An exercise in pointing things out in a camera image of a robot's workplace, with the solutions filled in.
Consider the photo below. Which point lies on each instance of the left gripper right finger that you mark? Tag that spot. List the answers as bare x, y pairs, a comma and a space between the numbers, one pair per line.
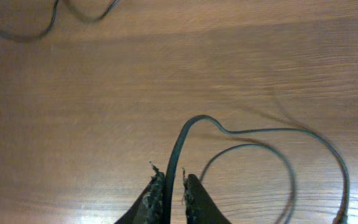
200, 208

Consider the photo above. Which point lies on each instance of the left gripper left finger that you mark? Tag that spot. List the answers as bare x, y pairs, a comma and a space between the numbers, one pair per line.
148, 208

